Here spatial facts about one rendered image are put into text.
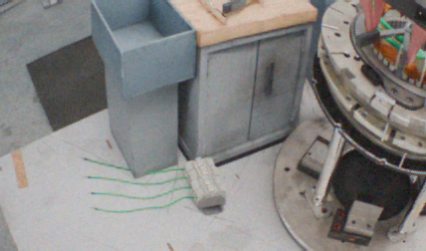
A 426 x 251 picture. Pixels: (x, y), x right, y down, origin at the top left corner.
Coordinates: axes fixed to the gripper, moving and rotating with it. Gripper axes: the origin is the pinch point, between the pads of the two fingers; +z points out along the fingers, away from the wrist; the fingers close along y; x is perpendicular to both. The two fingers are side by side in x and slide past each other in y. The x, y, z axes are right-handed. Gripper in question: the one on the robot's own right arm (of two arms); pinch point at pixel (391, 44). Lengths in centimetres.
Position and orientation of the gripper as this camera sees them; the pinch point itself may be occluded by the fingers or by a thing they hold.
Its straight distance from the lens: 59.4
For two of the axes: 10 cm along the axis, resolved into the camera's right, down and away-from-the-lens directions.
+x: 7.0, -4.6, 5.4
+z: -0.8, 7.1, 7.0
